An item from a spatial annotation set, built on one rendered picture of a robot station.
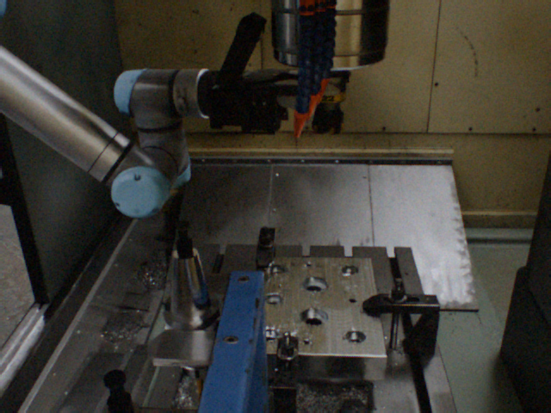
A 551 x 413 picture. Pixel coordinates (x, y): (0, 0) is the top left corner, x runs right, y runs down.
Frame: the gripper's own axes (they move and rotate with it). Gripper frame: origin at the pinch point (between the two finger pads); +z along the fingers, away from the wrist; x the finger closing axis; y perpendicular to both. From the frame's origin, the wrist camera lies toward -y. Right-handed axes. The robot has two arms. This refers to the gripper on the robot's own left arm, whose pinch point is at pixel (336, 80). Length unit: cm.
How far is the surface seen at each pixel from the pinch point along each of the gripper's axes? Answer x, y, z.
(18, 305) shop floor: -88, 130, -179
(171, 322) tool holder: 36.5, 16.6, -9.9
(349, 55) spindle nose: 6.7, -4.9, 3.4
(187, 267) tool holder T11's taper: 34.6, 10.6, -7.9
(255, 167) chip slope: -89, 53, -51
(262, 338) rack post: 27.7, 24.6, -3.5
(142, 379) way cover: 1, 65, -45
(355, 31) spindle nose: 6.3, -7.8, 4.2
